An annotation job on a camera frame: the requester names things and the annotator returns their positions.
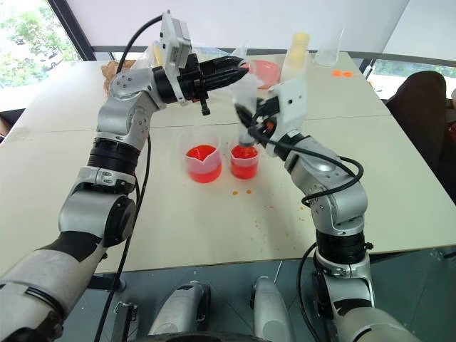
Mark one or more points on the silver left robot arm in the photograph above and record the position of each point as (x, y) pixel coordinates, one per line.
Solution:
(117, 117)

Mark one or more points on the yellow plastic bottle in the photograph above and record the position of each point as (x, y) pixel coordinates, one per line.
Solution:
(297, 57)

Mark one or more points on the silver right robot leg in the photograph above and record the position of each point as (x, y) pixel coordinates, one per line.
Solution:
(270, 310)

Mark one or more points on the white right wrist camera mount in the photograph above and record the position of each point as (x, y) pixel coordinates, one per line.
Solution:
(290, 103)

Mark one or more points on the spouted cup with red liquid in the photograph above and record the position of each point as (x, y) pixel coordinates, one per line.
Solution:
(201, 160)

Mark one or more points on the silver left robot leg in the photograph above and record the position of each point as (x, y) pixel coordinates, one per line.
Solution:
(181, 310)

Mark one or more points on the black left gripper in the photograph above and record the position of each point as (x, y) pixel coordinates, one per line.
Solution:
(194, 80)

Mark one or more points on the orange bottle cap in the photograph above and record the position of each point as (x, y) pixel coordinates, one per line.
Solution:
(336, 73)
(347, 74)

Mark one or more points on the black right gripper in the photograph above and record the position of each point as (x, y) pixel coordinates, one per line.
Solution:
(268, 107)

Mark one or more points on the brown crumpled paper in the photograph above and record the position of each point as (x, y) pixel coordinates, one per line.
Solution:
(114, 73)

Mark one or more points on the pink plastic bowl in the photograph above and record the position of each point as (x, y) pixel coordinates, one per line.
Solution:
(265, 71)

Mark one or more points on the silver robot leg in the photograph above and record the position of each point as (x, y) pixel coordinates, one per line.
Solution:
(181, 310)
(270, 310)

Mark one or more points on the black table foot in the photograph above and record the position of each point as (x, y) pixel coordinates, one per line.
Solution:
(107, 282)

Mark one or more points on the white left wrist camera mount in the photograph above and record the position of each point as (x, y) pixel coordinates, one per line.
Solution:
(174, 46)

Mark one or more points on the clear measuring cup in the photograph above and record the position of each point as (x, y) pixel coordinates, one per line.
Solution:
(329, 50)

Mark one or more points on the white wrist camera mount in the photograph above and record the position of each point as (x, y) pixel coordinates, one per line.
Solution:
(290, 103)
(174, 46)

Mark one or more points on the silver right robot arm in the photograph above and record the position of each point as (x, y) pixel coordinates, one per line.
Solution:
(342, 203)

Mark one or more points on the clear plastic bag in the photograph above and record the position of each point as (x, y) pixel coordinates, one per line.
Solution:
(149, 57)

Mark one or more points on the dark brown chair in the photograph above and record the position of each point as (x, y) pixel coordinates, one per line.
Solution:
(420, 117)

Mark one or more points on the metal table leg bracket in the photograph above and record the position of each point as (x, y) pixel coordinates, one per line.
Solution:
(125, 320)

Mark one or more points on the small cup with red liquid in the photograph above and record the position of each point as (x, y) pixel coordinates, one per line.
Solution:
(244, 164)

